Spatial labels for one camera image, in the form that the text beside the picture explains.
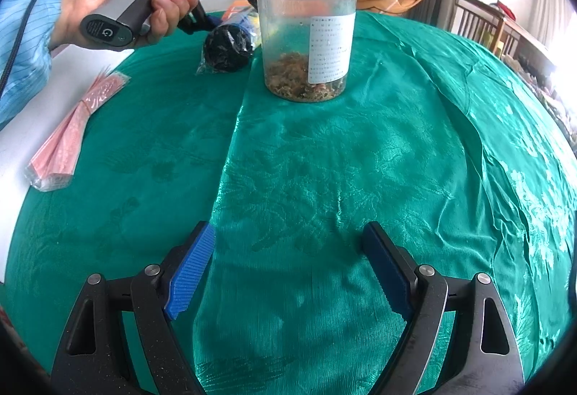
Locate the black roll in plastic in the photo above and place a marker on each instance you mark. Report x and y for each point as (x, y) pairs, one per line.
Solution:
(231, 45)

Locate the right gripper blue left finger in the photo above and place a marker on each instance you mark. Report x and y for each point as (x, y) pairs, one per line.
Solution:
(93, 355)

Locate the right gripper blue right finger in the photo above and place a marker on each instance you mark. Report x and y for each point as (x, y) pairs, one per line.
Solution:
(482, 355)

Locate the pink paper bundle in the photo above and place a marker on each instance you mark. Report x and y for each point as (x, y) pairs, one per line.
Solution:
(53, 165)

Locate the white storage box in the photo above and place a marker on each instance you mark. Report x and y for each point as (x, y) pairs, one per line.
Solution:
(73, 70)

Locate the orange book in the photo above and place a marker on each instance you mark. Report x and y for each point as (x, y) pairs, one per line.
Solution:
(236, 7)

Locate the green satin tablecloth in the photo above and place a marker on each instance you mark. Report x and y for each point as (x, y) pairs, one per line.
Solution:
(433, 137)

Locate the blue striped sleeve forearm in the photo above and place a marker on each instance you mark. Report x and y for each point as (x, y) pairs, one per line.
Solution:
(32, 66)

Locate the dark wooden dining chair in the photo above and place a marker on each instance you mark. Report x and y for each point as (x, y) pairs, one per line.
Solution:
(492, 28)

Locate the clear jar black lid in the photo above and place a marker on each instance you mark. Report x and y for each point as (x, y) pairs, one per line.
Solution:
(306, 47)

